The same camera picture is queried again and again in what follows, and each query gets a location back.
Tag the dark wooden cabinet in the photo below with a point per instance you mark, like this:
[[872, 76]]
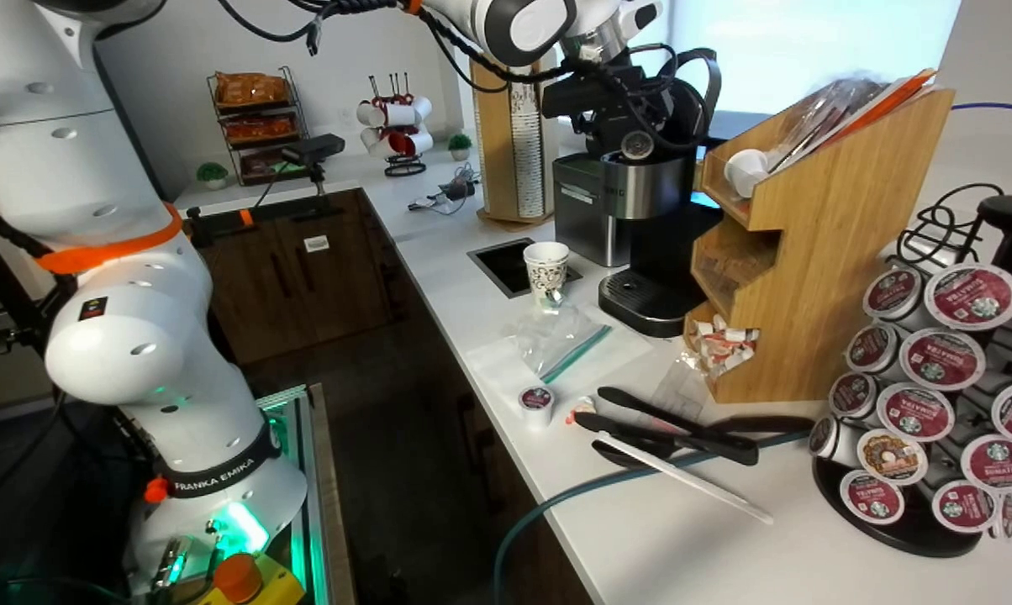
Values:
[[305, 290]]

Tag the black and white rod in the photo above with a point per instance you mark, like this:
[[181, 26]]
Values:
[[682, 482]]

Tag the green lit base frame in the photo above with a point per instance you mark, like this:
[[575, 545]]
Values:
[[327, 505]]

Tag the clear plastic sheet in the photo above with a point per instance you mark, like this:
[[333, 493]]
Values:
[[504, 374]]

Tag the brown lid coffee pod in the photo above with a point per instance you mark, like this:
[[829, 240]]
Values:
[[892, 455]]

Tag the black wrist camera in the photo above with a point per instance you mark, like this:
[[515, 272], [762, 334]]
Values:
[[573, 98]]

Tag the bright window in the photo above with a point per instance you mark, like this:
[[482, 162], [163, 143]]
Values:
[[809, 43]]

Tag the teal strip zip bag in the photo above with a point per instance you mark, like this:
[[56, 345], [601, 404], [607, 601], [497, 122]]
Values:
[[567, 341]]

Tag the dark lid white coffee pod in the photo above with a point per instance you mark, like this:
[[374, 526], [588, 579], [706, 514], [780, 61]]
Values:
[[635, 145]]

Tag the red white small packet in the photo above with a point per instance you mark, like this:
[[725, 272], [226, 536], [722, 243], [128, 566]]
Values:
[[584, 412]]

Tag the small green plant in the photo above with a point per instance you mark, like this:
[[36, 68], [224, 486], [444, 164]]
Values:
[[212, 171], [463, 143]]

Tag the black flat rod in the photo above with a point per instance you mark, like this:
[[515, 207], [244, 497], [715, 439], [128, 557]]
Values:
[[625, 430]]

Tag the white creamer tub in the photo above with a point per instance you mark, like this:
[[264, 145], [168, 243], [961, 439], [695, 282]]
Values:
[[744, 170]]

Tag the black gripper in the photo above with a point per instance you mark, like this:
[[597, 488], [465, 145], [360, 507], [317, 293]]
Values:
[[622, 84]]

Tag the wooden condiment organizer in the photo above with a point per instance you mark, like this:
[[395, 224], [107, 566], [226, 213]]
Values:
[[817, 324]]

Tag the orange packet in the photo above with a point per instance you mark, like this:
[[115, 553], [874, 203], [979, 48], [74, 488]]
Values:
[[903, 92]]

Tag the bundle of tea packets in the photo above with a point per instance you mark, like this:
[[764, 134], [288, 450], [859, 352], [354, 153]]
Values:
[[829, 111]]

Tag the patterned paper cup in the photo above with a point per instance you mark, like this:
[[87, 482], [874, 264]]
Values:
[[545, 272]]

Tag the black handheld device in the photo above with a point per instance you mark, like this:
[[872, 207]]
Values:
[[320, 148]]

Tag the yellow emergency stop box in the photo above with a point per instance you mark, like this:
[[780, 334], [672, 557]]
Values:
[[241, 577]]

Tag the pile of creamer cups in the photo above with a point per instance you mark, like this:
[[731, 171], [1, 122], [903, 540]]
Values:
[[722, 345]]

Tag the wooden counter cabinet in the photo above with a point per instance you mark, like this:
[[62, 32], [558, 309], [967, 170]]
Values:
[[459, 482]]

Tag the black tongs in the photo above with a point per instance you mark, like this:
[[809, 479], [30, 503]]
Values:
[[682, 423]]

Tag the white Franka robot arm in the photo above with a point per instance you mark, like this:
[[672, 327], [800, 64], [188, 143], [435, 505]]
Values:
[[137, 346]]

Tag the black coffee maker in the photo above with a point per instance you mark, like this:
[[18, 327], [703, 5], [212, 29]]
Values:
[[661, 290]]

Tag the stack of paper cups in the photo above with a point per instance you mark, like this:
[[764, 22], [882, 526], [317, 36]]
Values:
[[524, 170]]

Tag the steel rimmed counter chute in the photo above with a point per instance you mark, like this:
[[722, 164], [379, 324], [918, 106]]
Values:
[[504, 265]]

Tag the mug rack with mugs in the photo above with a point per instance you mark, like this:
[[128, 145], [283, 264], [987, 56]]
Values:
[[399, 111]]

